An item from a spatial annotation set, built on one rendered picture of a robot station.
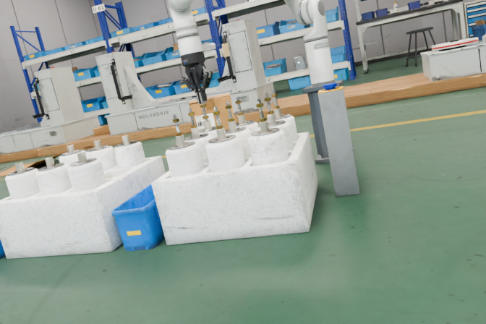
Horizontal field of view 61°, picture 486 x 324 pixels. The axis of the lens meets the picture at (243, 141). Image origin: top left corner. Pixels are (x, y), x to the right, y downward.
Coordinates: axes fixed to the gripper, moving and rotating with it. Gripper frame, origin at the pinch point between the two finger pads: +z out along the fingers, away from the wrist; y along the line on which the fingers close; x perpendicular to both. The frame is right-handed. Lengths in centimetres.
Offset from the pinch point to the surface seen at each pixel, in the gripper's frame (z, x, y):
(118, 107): 5, 110, -234
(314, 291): 36, -35, 57
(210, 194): 23.2, -24.0, 21.9
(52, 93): -20, 83, -296
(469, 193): 36, 18, 70
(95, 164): 11.8, -34.9, -11.7
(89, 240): 32, -43, -12
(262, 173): 19.4, -17.2, 34.7
